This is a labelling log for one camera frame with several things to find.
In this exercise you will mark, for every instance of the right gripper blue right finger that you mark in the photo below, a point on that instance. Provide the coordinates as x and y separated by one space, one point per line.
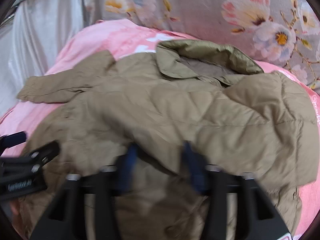
195 163

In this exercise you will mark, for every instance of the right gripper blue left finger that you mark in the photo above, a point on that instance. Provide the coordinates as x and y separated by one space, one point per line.
125 165

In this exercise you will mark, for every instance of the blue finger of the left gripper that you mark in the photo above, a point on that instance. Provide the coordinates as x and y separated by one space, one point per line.
43 155
8 141

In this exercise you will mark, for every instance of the tan quilted puffer jacket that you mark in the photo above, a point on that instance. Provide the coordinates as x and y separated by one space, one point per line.
215 97

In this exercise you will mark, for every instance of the person's left hand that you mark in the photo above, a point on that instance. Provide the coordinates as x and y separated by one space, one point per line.
17 220

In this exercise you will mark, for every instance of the white satin curtain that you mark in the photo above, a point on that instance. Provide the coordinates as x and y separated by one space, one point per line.
32 39

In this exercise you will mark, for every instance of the grey floral duvet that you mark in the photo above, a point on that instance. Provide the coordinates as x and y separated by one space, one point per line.
281 32

